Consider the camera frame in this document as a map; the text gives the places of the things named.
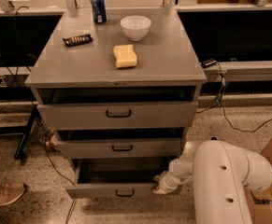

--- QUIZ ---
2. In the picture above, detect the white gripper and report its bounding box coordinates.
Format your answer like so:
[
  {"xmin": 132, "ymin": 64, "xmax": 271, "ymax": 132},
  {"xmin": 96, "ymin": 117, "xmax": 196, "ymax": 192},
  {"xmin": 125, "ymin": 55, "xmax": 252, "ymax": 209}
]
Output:
[{"xmin": 153, "ymin": 171, "xmax": 192, "ymax": 194}]

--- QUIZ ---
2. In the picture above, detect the grey bottom drawer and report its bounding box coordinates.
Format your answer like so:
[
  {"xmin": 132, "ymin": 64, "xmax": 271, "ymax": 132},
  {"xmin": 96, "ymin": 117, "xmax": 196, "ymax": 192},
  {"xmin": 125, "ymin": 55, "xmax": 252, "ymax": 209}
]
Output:
[{"xmin": 66, "ymin": 157, "xmax": 173, "ymax": 199}]

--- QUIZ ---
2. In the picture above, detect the grey drawer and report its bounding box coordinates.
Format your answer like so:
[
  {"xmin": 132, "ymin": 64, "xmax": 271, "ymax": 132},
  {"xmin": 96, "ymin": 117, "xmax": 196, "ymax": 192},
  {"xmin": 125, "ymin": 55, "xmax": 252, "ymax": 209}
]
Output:
[
  {"xmin": 66, "ymin": 157, "xmax": 173, "ymax": 199},
  {"xmin": 57, "ymin": 138, "xmax": 185, "ymax": 159},
  {"xmin": 37, "ymin": 102, "xmax": 197, "ymax": 130}
]

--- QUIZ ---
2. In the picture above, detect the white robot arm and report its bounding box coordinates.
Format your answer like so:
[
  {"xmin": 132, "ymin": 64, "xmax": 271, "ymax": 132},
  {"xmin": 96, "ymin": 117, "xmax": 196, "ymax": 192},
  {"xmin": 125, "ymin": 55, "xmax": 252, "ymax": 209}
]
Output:
[{"xmin": 154, "ymin": 140, "xmax": 272, "ymax": 224}]

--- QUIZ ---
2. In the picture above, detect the grey top drawer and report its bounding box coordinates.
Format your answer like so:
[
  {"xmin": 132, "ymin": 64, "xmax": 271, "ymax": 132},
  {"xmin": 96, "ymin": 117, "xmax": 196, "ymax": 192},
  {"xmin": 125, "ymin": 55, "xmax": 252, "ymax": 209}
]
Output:
[{"xmin": 37, "ymin": 102, "xmax": 197, "ymax": 130}]

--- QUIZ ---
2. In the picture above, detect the grey middle drawer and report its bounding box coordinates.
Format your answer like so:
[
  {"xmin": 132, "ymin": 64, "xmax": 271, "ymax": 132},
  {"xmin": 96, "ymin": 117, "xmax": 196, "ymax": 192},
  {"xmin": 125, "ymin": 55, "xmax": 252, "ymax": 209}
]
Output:
[{"xmin": 57, "ymin": 138, "xmax": 185, "ymax": 159}]

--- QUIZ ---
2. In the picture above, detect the grey drawer cabinet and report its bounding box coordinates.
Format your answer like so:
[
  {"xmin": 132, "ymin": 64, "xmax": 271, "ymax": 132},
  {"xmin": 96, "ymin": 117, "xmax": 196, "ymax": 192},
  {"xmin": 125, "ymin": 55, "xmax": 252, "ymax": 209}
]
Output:
[{"xmin": 24, "ymin": 7, "xmax": 208, "ymax": 182}]

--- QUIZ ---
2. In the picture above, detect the cardboard box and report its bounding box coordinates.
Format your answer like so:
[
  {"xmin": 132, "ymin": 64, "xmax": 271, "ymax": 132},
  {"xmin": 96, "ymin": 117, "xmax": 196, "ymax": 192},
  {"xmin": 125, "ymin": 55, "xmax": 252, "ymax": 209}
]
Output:
[{"xmin": 243, "ymin": 137, "xmax": 272, "ymax": 224}]

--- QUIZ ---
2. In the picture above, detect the yellow sponge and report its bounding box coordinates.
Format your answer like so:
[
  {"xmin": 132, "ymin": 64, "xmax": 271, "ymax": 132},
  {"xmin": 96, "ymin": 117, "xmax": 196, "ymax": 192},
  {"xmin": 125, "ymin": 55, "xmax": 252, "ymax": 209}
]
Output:
[{"xmin": 113, "ymin": 45, "xmax": 137, "ymax": 68}]

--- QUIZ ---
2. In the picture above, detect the black power adapter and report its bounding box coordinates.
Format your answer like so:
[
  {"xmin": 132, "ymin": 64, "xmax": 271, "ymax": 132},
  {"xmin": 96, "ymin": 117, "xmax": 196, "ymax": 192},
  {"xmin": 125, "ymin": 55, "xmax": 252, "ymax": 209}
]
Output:
[{"xmin": 201, "ymin": 59, "xmax": 217, "ymax": 69}]

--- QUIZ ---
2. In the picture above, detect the black table leg left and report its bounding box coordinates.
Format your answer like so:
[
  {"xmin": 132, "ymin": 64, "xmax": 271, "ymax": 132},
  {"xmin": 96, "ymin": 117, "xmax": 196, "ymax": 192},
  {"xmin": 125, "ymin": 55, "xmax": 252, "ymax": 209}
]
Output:
[{"xmin": 0, "ymin": 105, "xmax": 39, "ymax": 160}]

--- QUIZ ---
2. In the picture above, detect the tan shoe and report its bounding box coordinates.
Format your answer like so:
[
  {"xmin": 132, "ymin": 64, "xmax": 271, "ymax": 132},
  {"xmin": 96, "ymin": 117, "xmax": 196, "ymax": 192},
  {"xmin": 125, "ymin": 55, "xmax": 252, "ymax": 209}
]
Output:
[{"xmin": 0, "ymin": 182, "xmax": 26, "ymax": 206}]

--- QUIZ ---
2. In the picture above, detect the white bowl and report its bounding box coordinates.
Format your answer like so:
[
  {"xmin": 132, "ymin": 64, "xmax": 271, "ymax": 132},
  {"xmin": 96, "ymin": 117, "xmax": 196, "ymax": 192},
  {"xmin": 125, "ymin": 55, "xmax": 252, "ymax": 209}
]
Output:
[{"xmin": 121, "ymin": 15, "xmax": 151, "ymax": 41}]

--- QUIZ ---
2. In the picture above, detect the dark snack bar packet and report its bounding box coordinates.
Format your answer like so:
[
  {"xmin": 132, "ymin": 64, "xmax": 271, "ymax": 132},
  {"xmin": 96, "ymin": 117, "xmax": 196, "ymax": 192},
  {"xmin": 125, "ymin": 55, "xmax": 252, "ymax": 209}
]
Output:
[{"xmin": 63, "ymin": 34, "xmax": 93, "ymax": 47}]

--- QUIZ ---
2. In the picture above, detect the blue soda can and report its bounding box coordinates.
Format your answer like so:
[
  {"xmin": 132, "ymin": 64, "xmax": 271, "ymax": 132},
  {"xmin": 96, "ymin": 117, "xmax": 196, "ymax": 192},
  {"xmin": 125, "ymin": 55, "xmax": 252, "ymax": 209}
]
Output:
[{"xmin": 90, "ymin": 0, "xmax": 107, "ymax": 24}]

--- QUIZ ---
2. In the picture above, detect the black cable right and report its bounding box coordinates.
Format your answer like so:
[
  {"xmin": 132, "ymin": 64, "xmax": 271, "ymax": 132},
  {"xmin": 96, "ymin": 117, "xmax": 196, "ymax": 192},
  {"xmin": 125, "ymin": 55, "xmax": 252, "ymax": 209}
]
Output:
[{"xmin": 196, "ymin": 63, "xmax": 272, "ymax": 134}]

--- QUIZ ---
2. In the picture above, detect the black cable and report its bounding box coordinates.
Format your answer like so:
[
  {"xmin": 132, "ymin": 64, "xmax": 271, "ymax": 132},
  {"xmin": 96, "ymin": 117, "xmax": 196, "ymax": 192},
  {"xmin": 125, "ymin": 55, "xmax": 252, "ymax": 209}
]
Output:
[
  {"xmin": 0, "ymin": 5, "xmax": 79, "ymax": 224},
  {"xmin": 196, "ymin": 63, "xmax": 272, "ymax": 134}
]

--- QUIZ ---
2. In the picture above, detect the black cable left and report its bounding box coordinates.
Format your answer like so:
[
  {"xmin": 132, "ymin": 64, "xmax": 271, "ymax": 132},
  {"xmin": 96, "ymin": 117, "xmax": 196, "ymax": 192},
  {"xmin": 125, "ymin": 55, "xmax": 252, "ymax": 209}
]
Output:
[{"xmin": 0, "ymin": 5, "xmax": 79, "ymax": 224}]

